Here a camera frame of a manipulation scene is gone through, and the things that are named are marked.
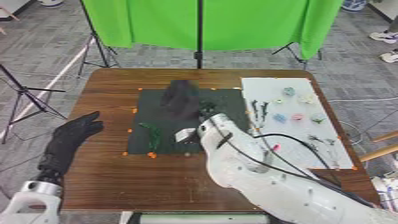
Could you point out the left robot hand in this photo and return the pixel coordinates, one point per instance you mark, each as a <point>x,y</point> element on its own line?
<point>68,140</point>

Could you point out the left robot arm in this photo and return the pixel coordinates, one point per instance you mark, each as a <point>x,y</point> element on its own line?
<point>29,200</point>

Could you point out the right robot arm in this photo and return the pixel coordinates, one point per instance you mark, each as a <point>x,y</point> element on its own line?
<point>260,180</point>

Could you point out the green sprig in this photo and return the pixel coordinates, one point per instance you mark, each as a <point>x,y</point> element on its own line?
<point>263,109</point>
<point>153,135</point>
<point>254,107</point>

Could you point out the black tripod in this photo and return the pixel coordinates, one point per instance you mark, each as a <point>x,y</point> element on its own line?
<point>23,90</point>

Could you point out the dark mat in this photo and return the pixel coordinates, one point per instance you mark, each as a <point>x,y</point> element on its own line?
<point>148,106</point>

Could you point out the black backdrop stand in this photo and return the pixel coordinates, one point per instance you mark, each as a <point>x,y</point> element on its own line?
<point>297,54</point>
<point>100,50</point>
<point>199,33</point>

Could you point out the pale grey bar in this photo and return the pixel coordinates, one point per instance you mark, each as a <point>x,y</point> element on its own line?
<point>196,219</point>

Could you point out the white sheet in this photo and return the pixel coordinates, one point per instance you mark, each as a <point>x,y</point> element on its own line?
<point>267,88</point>

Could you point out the small pale green flower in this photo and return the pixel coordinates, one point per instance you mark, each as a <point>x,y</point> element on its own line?
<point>277,101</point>

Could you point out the blue flower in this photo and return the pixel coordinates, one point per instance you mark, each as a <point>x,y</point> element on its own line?
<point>288,91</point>

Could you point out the blue white vase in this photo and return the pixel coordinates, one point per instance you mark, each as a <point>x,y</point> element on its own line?
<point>50,2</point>
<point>356,5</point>

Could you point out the white flower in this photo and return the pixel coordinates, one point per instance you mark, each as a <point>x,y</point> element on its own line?
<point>308,98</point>

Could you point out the person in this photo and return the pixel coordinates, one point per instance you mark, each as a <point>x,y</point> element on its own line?
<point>384,36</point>

